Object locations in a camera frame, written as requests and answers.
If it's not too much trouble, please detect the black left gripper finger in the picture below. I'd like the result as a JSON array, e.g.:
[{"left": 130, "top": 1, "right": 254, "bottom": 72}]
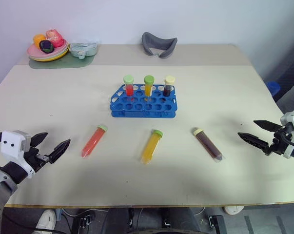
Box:
[
  {"left": 48, "top": 138, "right": 71, "bottom": 164},
  {"left": 29, "top": 132, "right": 49, "bottom": 148}
]

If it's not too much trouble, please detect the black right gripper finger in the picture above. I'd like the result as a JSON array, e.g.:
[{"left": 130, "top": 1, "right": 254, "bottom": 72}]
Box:
[
  {"left": 237, "top": 132, "right": 270, "bottom": 153},
  {"left": 253, "top": 119, "right": 282, "bottom": 134}
]

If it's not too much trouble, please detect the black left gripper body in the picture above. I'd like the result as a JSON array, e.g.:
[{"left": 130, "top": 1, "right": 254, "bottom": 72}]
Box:
[{"left": 24, "top": 146, "right": 52, "bottom": 174}]

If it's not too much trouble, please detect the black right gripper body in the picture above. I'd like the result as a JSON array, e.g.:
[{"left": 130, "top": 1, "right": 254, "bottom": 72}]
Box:
[{"left": 263, "top": 124, "right": 294, "bottom": 156}]

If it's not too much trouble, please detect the dark tube with cream cap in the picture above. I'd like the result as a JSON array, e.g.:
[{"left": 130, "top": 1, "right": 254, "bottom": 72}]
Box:
[
  {"left": 163, "top": 76, "right": 176, "bottom": 98},
  {"left": 192, "top": 127, "right": 224, "bottom": 163}
]

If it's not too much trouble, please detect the yellow tube with green cap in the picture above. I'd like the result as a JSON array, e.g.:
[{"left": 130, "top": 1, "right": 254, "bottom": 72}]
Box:
[
  {"left": 140, "top": 129, "right": 164, "bottom": 164},
  {"left": 143, "top": 75, "right": 155, "bottom": 102}
]

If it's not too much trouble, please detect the red tube with green cap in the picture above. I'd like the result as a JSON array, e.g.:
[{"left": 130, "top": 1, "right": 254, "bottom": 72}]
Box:
[
  {"left": 81, "top": 124, "right": 109, "bottom": 159},
  {"left": 123, "top": 75, "right": 136, "bottom": 102}
]

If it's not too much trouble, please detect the blue test tube rack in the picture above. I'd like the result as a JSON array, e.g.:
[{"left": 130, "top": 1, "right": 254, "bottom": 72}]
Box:
[{"left": 109, "top": 84, "right": 177, "bottom": 119}]

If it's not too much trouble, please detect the bystander in dark clothes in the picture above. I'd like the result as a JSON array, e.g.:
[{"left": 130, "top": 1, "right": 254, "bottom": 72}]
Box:
[{"left": 263, "top": 51, "right": 294, "bottom": 114}]

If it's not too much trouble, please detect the white shoe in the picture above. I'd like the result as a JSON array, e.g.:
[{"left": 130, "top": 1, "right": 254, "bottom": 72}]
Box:
[
  {"left": 224, "top": 204, "right": 245, "bottom": 216},
  {"left": 35, "top": 209, "right": 58, "bottom": 230}
]

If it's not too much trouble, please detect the green table mat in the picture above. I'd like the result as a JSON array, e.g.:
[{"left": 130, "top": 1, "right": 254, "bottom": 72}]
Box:
[{"left": 28, "top": 54, "right": 97, "bottom": 70}]

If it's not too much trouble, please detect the pink plate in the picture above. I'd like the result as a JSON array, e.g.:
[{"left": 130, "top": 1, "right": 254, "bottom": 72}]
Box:
[{"left": 27, "top": 41, "right": 69, "bottom": 58}]

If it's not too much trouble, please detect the stack of coloured plates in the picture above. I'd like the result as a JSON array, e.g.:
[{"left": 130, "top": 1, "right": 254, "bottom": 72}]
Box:
[{"left": 29, "top": 43, "right": 71, "bottom": 63}]

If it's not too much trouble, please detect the dark purple toy fruit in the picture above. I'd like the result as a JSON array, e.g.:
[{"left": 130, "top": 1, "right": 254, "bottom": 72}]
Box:
[{"left": 39, "top": 40, "right": 56, "bottom": 54}]

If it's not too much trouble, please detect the pale green pouch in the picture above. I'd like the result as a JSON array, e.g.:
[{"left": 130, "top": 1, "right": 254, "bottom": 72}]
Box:
[{"left": 69, "top": 40, "right": 98, "bottom": 60}]

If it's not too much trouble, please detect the orange toy fruit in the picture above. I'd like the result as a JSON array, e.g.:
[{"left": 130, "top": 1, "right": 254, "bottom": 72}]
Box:
[{"left": 33, "top": 34, "right": 47, "bottom": 48}]

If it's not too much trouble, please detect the grey curved headband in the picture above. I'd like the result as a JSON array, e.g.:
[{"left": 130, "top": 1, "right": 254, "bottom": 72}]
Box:
[{"left": 141, "top": 31, "right": 178, "bottom": 60}]

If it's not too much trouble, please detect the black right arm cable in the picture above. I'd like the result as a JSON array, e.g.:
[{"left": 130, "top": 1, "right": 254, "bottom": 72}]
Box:
[{"left": 282, "top": 131, "right": 294, "bottom": 147}]

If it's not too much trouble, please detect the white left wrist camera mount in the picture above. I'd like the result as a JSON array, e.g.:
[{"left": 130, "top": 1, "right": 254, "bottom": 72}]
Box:
[{"left": 0, "top": 130, "right": 37, "bottom": 180}]

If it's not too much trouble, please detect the white floor cable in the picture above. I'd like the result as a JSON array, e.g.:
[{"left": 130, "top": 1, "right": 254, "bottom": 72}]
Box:
[{"left": 60, "top": 208, "right": 91, "bottom": 218}]

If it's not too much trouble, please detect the black metal floor bracket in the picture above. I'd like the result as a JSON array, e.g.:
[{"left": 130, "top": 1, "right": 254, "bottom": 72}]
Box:
[
  {"left": 208, "top": 214, "right": 226, "bottom": 233},
  {"left": 78, "top": 215, "right": 92, "bottom": 230}
]

